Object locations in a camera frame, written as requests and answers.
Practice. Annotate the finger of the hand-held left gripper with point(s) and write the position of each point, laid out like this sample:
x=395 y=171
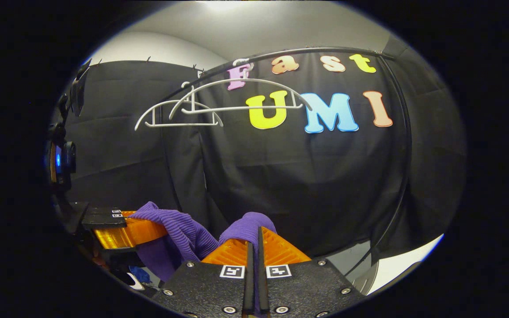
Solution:
x=104 y=224
x=100 y=213

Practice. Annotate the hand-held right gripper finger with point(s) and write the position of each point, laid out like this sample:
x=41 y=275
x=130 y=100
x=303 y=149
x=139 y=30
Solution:
x=250 y=287
x=261 y=287

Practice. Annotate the round laundry hamper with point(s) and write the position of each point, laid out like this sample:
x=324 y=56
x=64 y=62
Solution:
x=133 y=282

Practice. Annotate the purple knit jacket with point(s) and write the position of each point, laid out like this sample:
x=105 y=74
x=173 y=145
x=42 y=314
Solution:
x=184 y=229

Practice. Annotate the white clothes hanger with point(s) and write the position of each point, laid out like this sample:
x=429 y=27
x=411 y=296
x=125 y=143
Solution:
x=254 y=80
x=175 y=125

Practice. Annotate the black clothes rack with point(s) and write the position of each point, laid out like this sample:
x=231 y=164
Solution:
x=307 y=49

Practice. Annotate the white panel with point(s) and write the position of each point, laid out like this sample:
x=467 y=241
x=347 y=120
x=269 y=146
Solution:
x=400 y=265

